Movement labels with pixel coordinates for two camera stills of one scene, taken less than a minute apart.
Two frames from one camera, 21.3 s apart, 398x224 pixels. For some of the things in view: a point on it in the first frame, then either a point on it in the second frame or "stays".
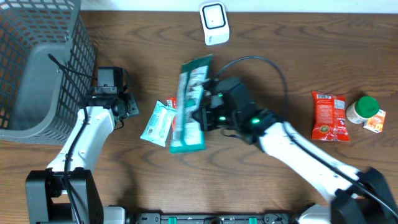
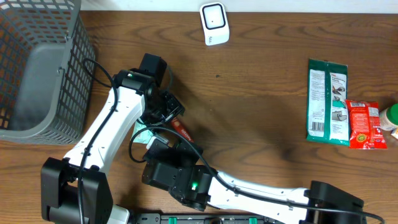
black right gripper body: (214, 117) → (189, 155)
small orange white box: (375, 123) → (394, 132)
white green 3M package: (188, 132) → (327, 109)
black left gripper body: (132, 108) → (167, 109)
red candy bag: (329, 117) → (365, 132)
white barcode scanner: (215, 23) stays
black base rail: (212, 218) stays
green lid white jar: (362, 109) → (388, 117)
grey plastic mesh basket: (48, 67) stays
